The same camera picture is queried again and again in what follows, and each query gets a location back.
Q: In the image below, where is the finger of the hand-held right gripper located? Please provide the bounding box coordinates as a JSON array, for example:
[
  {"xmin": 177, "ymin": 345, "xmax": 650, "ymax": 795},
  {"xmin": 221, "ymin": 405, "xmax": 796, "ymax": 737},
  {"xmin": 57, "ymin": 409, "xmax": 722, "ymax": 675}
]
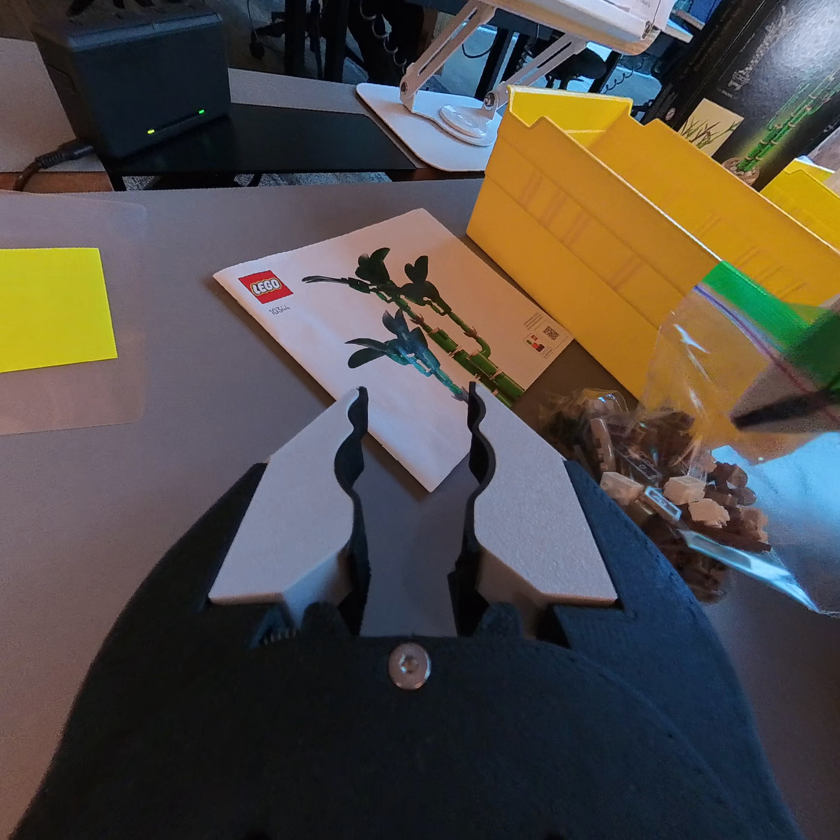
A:
[{"xmin": 730, "ymin": 364, "xmax": 840, "ymax": 431}]

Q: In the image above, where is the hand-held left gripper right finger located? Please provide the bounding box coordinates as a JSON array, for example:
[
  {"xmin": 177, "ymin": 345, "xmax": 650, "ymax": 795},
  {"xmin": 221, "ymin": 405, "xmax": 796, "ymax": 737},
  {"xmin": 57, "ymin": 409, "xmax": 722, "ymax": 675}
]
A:
[{"xmin": 447, "ymin": 381, "xmax": 622, "ymax": 637}]

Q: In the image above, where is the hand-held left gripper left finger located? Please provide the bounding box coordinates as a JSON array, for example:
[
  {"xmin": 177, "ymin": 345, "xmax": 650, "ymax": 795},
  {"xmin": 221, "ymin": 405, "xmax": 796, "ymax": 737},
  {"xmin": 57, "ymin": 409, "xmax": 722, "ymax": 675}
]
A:
[{"xmin": 207, "ymin": 386, "xmax": 370, "ymax": 637}]

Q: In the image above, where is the clear zip bag green seal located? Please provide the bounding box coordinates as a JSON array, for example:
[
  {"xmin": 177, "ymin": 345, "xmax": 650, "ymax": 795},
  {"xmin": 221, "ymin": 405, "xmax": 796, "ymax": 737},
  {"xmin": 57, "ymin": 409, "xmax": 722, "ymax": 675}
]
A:
[{"xmin": 538, "ymin": 259, "xmax": 840, "ymax": 618}]

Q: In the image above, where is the yellow plastic bin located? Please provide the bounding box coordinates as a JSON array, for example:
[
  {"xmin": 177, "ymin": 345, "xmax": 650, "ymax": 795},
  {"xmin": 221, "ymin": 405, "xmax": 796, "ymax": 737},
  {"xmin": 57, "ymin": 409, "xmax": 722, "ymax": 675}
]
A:
[
  {"xmin": 466, "ymin": 85, "xmax": 840, "ymax": 403},
  {"xmin": 760, "ymin": 157, "xmax": 840, "ymax": 253}
]

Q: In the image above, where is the grey desk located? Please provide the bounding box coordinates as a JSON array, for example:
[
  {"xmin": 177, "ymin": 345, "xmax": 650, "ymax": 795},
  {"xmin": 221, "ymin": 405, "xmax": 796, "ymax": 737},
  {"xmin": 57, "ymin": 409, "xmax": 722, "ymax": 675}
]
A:
[{"xmin": 0, "ymin": 176, "xmax": 840, "ymax": 840}]

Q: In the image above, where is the pile of mixed toy bricks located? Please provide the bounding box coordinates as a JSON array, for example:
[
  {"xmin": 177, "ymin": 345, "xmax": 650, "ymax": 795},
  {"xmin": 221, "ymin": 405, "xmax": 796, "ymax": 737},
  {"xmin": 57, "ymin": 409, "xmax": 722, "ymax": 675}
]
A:
[{"xmin": 541, "ymin": 388, "xmax": 774, "ymax": 603}]

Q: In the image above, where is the toy instruction booklet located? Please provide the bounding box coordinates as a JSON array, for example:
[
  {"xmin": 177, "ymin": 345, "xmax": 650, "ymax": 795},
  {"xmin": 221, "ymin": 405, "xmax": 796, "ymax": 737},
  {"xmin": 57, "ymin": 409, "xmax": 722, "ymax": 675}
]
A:
[{"xmin": 213, "ymin": 208, "xmax": 576, "ymax": 493}]

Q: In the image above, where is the yellow sticky note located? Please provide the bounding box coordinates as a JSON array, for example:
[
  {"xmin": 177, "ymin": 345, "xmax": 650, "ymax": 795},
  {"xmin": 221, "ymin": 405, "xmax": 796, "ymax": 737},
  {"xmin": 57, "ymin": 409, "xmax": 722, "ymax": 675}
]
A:
[{"xmin": 0, "ymin": 247, "xmax": 119, "ymax": 375}]

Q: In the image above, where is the black toy set box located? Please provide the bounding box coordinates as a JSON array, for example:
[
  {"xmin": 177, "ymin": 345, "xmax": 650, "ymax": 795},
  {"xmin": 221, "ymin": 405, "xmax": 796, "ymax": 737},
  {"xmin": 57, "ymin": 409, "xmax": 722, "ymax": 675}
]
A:
[{"xmin": 642, "ymin": 0, "xmax": 840, "ymax": 193}]

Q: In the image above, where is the black office chair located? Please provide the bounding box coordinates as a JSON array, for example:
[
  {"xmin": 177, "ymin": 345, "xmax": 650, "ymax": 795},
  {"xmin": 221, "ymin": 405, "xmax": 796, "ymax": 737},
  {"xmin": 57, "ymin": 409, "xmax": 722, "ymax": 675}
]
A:
[
  {"xmin": 545, "ymin": 39, "xmax": 631, "ymax": 93},
  {"xmin": 246, "ymin": 0, "xmax": 358, "ymax": 83}
]

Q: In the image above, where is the white folding stand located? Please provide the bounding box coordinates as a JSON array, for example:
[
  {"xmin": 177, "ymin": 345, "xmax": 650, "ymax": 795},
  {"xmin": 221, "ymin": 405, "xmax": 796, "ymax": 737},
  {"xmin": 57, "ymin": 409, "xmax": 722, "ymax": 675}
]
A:
[{"xmin": 356, "ymin": 0, "xmax": 678, "ymax": 173}]

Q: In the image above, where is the black device with green lights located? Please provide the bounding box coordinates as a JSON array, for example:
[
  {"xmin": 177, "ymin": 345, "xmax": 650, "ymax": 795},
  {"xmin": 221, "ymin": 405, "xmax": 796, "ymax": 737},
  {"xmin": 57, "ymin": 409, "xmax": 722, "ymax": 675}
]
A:
[{"xmin": 31, "ymin": 5, "xmax": 232, "ymax": 160}]

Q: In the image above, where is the black coiled cable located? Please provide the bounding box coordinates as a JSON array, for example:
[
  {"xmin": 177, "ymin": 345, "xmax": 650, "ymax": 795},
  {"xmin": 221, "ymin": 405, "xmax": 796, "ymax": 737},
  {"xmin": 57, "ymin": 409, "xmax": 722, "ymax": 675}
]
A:
[{"xmin": 366, "ymin": 5, "xmax": 411, "ymax": 73}]

